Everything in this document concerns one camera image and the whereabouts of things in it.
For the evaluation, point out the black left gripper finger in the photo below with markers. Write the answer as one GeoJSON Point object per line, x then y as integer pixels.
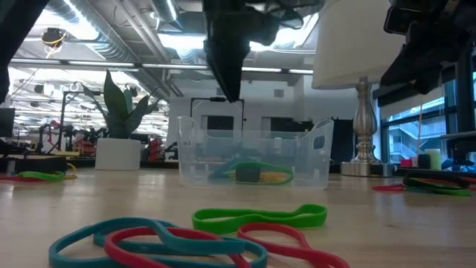
{"type": "Point", "coordinates": [217, 59]}
{"type": "Point", "coordinates": [236, 63]}

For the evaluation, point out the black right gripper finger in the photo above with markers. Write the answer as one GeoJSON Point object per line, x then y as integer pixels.
{"type": "Point", "coordinates": [403, 79]}
{"type": "Point", "coordinates": [405, 61]}

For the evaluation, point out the wide black rubber band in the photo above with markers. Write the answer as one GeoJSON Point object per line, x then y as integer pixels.
{"type": "Point", "coordinates": [247, 174]}
{"type": "Point", "coordinates": [413, 182]}
{"type": "Point", "coordinates": [41, 164]}

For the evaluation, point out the teal rubber band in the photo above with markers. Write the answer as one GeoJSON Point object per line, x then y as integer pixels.
{"type": "Point", "coordinates": [223, 170]}
{"type": "Point", "coordinates": [122, 222]}

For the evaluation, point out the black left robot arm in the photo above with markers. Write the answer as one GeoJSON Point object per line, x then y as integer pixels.
{"type": "Point", "coordinates": [11, 22]}

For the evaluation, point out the clear plastic bin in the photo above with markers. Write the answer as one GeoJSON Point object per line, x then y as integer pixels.
{"type": "Point", "coordinates": [305, 164]}

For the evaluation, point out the linear ceiling light bar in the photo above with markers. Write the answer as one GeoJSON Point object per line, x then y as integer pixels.
{"type": "Point", "coordinates": [167, 66]}

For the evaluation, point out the white shade silver table lamp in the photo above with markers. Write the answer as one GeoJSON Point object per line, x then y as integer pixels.
{"type": "Point", "coordinates": [353, 44]}

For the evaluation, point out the pink container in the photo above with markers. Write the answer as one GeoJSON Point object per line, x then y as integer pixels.
{"type": "Point", "coordinates": [406, 163]}

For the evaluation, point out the black container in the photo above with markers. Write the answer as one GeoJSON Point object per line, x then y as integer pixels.
{"type": "Point", "coordinates": [423, 162]}

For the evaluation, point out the pale green container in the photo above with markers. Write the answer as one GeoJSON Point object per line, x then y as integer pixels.
{"type": "Point", "coordinates": [435, 160]}

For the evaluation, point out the snake plant in white pot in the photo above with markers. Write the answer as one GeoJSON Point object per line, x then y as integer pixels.
{"type": "Point", "coordinates": [118, 154]}

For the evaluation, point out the dark background monitor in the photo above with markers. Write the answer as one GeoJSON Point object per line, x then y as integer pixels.
{"type": "Point", "coordinates": [6, 123]}

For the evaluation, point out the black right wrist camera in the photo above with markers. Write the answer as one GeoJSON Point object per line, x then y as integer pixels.
{"type": "Point", "coordinates": [396, 20]}

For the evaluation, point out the black extrusion table frame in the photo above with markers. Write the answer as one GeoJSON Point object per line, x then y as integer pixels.
{"type": "Point", "coordinates": [156, 164]}

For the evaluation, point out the black background rig frame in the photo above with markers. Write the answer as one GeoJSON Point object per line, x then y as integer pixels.
{"type": "Point", "coordinates": [61, 119]}

